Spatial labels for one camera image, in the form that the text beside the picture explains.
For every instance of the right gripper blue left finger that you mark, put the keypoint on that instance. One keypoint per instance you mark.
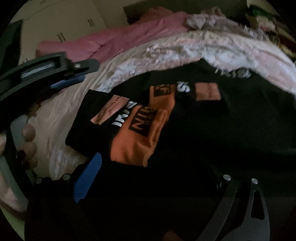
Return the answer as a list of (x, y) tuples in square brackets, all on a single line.
[(53, 211)]

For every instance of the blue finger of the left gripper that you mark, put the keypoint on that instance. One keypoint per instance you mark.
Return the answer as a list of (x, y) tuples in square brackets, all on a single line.
[(67, 83)]

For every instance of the lilac crumpled garment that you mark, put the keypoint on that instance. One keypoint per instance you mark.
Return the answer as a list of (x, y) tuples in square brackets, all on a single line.
[(214, 20)]

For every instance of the stack of folded clothes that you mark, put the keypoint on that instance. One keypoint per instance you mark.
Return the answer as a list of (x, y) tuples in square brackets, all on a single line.
[(271, 25)]

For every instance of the white wardrobe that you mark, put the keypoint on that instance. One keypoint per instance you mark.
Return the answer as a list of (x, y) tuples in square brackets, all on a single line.
[(55, 20)]

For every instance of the person left hand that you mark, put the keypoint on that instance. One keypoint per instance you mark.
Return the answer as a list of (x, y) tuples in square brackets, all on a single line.
[(17, 180)]

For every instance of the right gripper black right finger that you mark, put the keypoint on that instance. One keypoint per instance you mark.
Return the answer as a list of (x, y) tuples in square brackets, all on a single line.
[(242, 213)]

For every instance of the black sweater with orange cuffs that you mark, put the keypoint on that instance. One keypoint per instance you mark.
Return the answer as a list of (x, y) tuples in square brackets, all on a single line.
[(168, 137)]

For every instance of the pink duvet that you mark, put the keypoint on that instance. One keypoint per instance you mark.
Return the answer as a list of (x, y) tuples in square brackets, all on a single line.
[(156, 23)]

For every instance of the pink floral bedspread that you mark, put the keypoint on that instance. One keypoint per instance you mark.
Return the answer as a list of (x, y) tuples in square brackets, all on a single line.
[(224, 51)]

